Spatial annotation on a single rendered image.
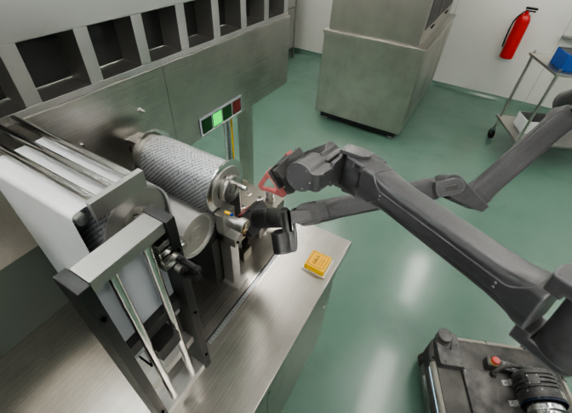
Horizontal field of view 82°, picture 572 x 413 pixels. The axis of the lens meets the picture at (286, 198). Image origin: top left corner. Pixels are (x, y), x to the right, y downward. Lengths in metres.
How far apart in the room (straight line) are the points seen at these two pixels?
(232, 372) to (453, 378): 1.16
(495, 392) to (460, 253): 1.44
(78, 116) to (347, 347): 1.67
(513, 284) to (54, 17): 0.92
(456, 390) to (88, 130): 1.73
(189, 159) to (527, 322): 0.73
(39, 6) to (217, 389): 0.92
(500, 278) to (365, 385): 1.54
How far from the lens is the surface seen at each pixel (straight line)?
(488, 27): 5.10
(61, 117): 0.93
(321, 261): 1.11
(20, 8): 0.87
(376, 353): 2.04
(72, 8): 0.91
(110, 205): 0.59
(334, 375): 1.94
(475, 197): 0.95
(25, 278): 1.06
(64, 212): 0.60
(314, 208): 0.87
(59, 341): 1.13
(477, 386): 1.87
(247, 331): 1.00
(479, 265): 0.49
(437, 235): 0.51
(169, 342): 0.72
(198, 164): 0.85
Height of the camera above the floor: 1.80
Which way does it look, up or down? 42 degrees down
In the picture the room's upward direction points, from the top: 4 degrees clockwise
